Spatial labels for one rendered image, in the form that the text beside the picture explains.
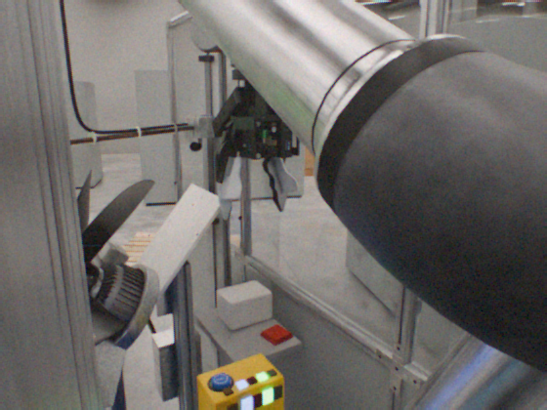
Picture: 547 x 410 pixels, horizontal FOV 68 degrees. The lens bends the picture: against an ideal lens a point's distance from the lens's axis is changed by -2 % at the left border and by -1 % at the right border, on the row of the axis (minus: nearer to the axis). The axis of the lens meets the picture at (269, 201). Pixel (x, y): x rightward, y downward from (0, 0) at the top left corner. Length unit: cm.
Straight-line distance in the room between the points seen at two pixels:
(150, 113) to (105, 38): 708
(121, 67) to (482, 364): 1303
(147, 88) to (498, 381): 628
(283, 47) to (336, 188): 9
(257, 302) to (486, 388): 121
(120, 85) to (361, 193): 1305
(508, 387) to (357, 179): 20
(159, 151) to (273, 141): 595
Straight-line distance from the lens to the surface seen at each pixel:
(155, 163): 651
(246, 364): 97
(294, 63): 21
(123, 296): 117
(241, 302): 145
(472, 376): 33
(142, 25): 1326
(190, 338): 140
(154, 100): 644
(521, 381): 31
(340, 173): 16
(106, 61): 1326
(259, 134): 54
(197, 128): 145
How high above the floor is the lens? 164
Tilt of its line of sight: 14 degrees down
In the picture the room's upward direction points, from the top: straight up
